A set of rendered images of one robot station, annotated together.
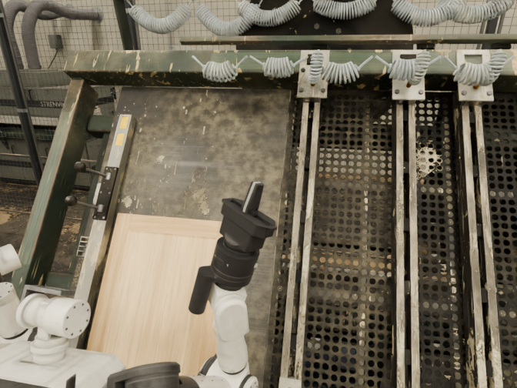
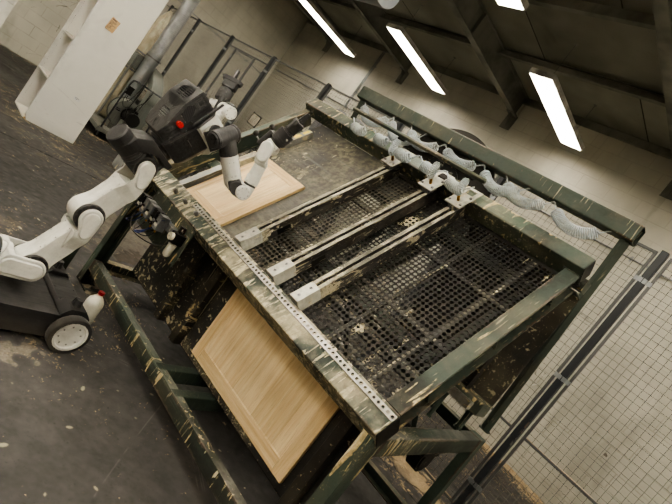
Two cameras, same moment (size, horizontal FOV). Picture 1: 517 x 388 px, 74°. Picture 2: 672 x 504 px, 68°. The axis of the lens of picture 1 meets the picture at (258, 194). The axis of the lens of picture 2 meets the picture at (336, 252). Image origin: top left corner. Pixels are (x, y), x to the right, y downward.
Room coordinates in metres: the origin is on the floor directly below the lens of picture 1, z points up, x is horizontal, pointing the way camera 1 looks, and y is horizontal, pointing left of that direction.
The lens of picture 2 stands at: (-1.39, -1.59, 1.41)
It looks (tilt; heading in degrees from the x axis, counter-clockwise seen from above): 5 degrees down; 27
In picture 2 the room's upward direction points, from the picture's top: 37 degrees clockwise
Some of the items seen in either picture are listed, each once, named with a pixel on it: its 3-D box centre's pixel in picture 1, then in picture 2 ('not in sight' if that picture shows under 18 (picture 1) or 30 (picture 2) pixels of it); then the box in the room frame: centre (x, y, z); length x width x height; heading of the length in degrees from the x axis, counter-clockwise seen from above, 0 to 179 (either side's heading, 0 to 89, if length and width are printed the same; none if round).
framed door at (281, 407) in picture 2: not in sight; (264, 367); (0.73, -0.57, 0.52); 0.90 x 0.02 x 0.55; 80
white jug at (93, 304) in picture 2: not in sight; (92, 306); (0.56, 0.43, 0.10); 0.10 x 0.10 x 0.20
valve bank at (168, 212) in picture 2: not in sight; (154, 222); (0.58, 0.42, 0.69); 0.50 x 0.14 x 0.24; 80
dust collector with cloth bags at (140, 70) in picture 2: not in sight; (141, 72); (3.60, 5.55, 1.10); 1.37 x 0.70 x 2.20; 76
